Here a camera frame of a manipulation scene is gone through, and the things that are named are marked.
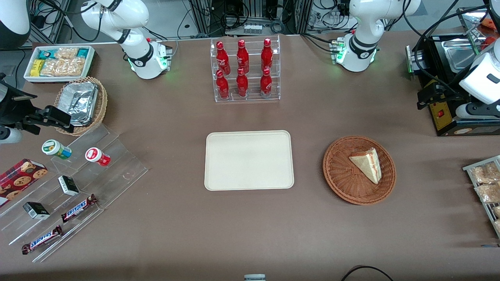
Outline triangle sandwich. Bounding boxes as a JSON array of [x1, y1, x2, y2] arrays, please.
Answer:
[[348, 147, 382, 185]]

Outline steel tray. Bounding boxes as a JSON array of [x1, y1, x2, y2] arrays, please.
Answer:
[[441, 37, 482, 73]]

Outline light tan wicker basket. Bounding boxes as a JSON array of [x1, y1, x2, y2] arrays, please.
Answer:
[[54, 76, 109, 137]]

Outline brown round wicker basket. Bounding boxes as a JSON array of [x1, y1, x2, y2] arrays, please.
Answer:
[[323, 135, 397, 206]]

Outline cream rectangular tray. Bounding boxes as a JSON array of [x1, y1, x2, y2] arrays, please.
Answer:
[[204, 130, 295, 191]]

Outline silver foil packets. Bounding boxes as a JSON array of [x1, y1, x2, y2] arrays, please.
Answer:
[[59, 81, 99, 126]]

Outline green lid snack cup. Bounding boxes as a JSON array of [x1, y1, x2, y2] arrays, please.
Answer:
[[42, 139, 73, 160]]

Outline black food warmer appliance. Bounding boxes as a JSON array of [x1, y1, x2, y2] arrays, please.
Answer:
[[405, 6, 500, 137]]

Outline red chocolate cookie box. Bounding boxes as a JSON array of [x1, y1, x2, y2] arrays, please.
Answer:
[[0, 158, 49, 208]]

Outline large clear cracker bag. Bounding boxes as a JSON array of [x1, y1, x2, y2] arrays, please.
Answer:
[[39, 57, 86, 77]]

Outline red lid snack cup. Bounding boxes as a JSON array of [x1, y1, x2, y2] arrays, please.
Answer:
[[85, 147, 111, 167]]

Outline yellow snack pack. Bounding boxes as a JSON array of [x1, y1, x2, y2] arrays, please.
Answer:
[[30, 59, 46, 77]]

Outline small clear cracker bag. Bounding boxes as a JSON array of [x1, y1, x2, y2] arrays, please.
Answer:
[[55, 47, 79, 60]]

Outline white plastic snack bin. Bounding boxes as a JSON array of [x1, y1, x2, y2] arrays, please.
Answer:
[[23, 45, 96, 84]]

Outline small dark green box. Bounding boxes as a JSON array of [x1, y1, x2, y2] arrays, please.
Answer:
[[23, 201, 51, 220], [58, 175, 80, 197]]

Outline clear acrylic stepped display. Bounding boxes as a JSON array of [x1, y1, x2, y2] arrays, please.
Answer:
[[0, 123, 149, 263]]

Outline Snickers chocolate bar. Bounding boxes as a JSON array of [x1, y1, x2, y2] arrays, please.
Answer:
[[21, 225, 64, 255], [61, 194, 98, 224]]

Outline red cola bottle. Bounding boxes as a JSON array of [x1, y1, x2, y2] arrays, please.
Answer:
[[236, 68, 249, 98], [260, 67, 273, 97], [236, 39, 250, 74], [216, 41, 231, 75], [216, 69, 230, 99], [261, 38, 273, 72]]

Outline clear acrylic bottle rack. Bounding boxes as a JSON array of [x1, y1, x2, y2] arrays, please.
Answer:
[[210, 34, 281, 103]]

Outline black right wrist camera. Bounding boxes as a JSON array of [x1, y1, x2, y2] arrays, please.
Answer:
[[0, 73, 26, 126]]

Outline metal wire rack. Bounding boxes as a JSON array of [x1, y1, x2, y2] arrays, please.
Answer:
[[462, 155, 500, 239]]

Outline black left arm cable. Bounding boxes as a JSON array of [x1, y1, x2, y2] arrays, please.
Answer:
[[402, 0, 493, 96]]

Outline aluminium frame rack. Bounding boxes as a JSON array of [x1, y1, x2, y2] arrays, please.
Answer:
[[189, 0, 314, 37]]

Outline black table cable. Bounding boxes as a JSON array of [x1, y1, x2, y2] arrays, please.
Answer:
[[341, 265, 394, 281]]

